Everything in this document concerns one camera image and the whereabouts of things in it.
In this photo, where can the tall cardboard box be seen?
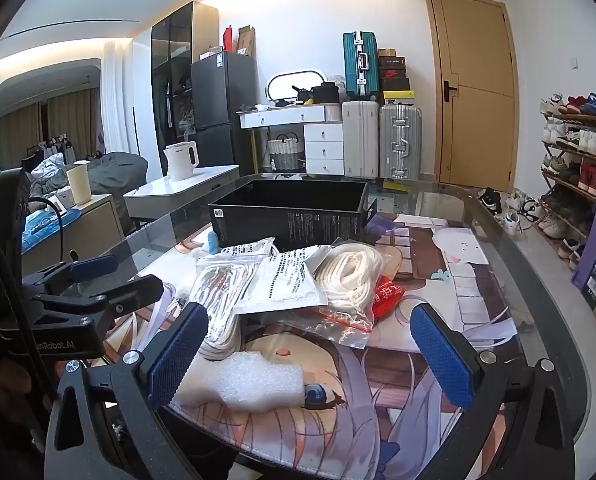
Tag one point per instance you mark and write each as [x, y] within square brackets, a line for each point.
[245, 41]

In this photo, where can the oval mirror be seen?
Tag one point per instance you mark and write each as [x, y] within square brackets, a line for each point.
[288, 85]

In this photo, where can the black bag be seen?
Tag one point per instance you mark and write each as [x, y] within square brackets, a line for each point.
[324, 94]

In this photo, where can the stack of shoe boxes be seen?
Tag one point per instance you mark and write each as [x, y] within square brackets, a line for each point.
[395, 80]

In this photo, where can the small white printed pouch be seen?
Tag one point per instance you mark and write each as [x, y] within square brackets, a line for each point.
[237, 252]

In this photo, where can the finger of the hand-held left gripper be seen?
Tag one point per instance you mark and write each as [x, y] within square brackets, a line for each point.
[95, 266]
[132, 291]

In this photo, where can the woven basket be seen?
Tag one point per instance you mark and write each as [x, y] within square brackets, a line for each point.
[285, 155]

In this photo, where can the black refrigerator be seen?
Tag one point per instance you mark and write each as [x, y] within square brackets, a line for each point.
[225, 100]

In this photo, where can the printed cartoon desk mat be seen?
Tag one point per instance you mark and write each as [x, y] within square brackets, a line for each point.
[358, 395]

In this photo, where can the grey bedding pile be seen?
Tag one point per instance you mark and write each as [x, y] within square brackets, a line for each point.
[112, 172]

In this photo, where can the white dresser with drawers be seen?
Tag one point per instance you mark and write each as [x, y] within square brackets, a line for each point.
[318, 135]

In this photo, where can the shoe rack with shoes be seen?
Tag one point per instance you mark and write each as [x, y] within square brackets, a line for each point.
[578, 160]

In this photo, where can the small blue packet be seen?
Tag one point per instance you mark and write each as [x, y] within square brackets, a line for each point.
[213, 244]

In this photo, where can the white curtain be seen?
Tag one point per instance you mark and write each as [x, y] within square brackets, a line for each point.
[117, 100]

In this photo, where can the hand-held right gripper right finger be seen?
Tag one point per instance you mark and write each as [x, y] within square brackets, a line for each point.
[443, 360]

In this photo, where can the red packet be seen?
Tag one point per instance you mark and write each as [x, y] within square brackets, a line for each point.
[389, 295]

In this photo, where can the silver suitcase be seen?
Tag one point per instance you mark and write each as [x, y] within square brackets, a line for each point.
[400, 142]

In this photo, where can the white suitcase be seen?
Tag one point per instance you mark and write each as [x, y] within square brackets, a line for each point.
[360, 140]

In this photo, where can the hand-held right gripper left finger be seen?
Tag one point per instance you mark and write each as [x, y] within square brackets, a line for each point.
[177, 355]

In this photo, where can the white printed medicine pouch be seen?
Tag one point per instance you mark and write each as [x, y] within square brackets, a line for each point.
[283, 282]

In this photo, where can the teal suitcase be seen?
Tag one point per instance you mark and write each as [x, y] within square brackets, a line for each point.
[359, 65]

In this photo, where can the cream cup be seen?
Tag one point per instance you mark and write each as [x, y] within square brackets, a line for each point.
[79, 185]

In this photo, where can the red box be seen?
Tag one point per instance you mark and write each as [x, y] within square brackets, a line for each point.
[227, 40]

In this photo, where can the wooden cabinet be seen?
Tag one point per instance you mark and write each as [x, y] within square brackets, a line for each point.
[87, 235]

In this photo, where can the white electric kettle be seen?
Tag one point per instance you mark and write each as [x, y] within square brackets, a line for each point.
[180, 160]

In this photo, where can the purple box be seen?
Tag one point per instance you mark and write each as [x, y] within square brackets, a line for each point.
[595, 240]

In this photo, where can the dark glass wardrobe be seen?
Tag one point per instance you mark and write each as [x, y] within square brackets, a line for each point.
[172, 60]

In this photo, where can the wooden door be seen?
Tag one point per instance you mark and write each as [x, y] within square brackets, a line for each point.
[478, 95]

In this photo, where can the shoes on floor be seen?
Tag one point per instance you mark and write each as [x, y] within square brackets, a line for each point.
[513, 207]

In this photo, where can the black cardboard box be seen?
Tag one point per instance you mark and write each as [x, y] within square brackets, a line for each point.
[298, 215]

